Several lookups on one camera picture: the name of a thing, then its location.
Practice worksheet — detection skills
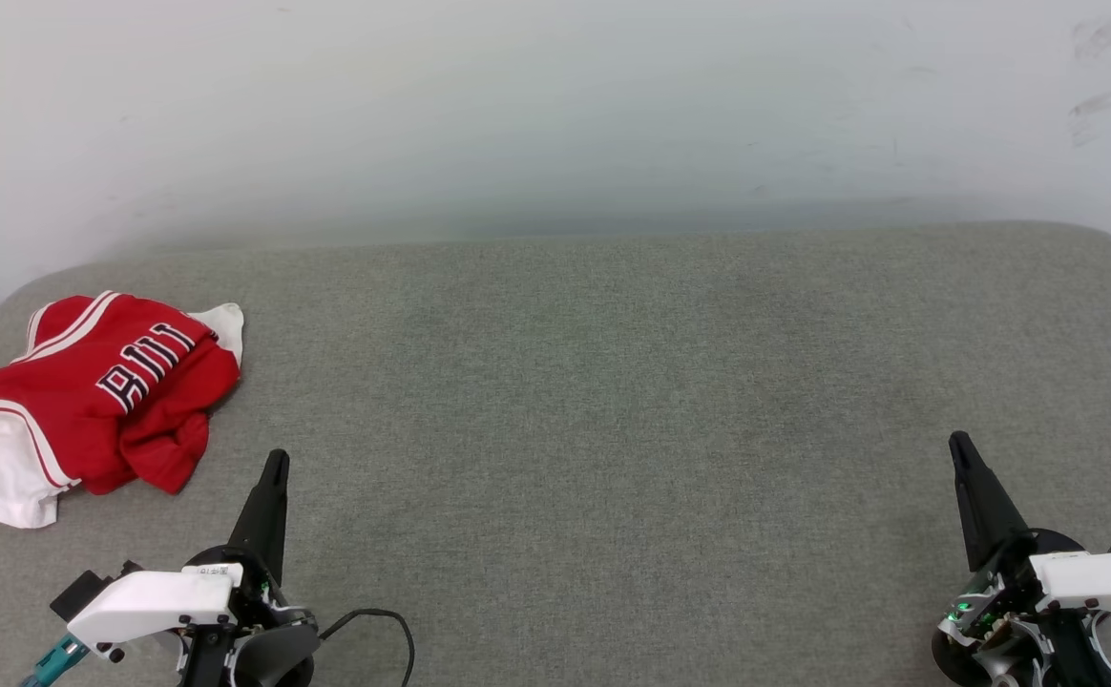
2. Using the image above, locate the teal cable connector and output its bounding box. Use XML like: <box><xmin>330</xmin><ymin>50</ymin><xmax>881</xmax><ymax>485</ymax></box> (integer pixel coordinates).
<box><xmin>19</xmin><ymin>634</ymin><xmax>91</xmax><ymax>687</ymax></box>

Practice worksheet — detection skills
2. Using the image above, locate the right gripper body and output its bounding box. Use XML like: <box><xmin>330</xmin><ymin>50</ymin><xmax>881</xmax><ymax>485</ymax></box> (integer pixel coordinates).
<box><xmin>933</xmin><ymin>528</ymin><xmax>1111</xmax><ymax>687</ymax></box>

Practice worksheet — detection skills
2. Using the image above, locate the red and white jersey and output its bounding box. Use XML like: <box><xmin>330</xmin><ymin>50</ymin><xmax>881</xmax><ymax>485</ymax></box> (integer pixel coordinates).
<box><xmin>0</xmin><ymin>290</ymin><xmax>245</xmax><ymax>530</ymax></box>

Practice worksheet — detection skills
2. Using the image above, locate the black connector block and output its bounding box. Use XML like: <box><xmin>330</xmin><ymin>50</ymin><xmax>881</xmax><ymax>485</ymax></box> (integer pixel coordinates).
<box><xmin>50</xmin><ymin>561</ymin><xmax>144</xmax><ymax>622</ymax></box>

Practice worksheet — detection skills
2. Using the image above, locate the thin black cable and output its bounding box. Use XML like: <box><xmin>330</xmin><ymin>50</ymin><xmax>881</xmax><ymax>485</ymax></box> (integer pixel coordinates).
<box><xmin>319</xmin><ymin>608</ymin><xmax>416</xmax><ymax>687</ymax></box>

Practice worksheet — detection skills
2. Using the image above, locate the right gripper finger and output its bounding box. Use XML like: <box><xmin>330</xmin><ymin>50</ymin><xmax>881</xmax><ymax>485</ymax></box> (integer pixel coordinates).
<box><xmin>949</xmin><ymin>431</ymin><xmax>1005</xmax><ymax>573</ymax></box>
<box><xmin>958</xmin><ymin>431</ymin><xmax>1034</xmax><ymax>554</ymax></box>

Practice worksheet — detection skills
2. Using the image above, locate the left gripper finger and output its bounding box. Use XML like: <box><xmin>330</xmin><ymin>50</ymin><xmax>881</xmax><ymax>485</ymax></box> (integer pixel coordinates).
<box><xmin>260</xmin><ymin>450</ymin><xmax>290</xmax><ymax>585</ymax></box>
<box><xmin>228</xmin><ymin>450</ymin><xmax>279</xmax><ymax>566</ymax></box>

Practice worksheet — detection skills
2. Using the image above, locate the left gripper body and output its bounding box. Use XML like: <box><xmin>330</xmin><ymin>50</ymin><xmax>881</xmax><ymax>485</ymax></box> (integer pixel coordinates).
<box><xmin>178</xmin><ymin>546</ymin><xmax>320</xmax><ymax>687</ymax></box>

